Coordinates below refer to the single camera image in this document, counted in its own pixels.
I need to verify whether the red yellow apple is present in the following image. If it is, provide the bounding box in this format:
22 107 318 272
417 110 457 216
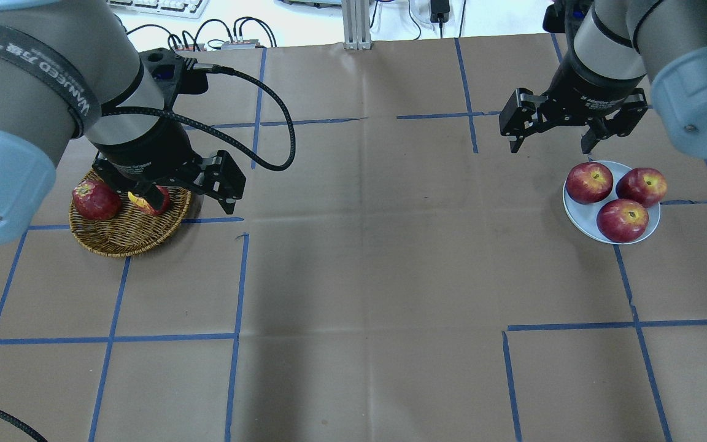
127 185 171 216

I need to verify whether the white keyboard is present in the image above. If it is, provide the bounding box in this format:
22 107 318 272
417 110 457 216
106 0 210 19

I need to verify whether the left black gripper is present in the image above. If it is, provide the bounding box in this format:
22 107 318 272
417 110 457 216
91 117 246 209

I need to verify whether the aluminium frame post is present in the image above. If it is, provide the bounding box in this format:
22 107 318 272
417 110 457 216
341 0 373 50

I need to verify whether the black power adapter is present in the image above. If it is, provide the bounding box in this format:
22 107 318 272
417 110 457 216
429 0 451 23

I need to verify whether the light blue plate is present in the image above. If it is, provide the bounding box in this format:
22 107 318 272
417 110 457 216
562 190 660 244

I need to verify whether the red apple in basket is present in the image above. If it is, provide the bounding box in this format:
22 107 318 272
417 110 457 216
71 180 122 220

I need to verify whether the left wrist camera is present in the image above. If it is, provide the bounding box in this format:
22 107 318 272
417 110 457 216
138 48 211 106

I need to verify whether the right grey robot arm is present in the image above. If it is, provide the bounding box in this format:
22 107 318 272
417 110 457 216
499 1 707 159

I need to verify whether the red apple plate front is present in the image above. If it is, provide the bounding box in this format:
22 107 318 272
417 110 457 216
597 198 651 243

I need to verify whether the red apple plate right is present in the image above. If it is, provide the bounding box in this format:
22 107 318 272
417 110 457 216
615 168 668 209

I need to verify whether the black braided cable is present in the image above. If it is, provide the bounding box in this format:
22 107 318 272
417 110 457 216
101 66 296 173

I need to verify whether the usb hub with cables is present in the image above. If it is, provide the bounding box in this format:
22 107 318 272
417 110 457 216
205 39 264 51

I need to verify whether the woven wicker basket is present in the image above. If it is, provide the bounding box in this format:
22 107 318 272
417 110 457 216
68 187 193 258

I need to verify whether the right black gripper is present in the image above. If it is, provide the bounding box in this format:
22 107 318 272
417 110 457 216
500 55 649 155

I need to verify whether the red apple plate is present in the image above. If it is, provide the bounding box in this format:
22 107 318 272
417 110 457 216
565 161 614 204
597 198 651 243
615 168 668 209

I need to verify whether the red apple plate left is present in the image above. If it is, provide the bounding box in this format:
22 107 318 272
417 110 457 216
565 161 614 204

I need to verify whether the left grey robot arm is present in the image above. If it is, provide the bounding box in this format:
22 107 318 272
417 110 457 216
0 1 246 244

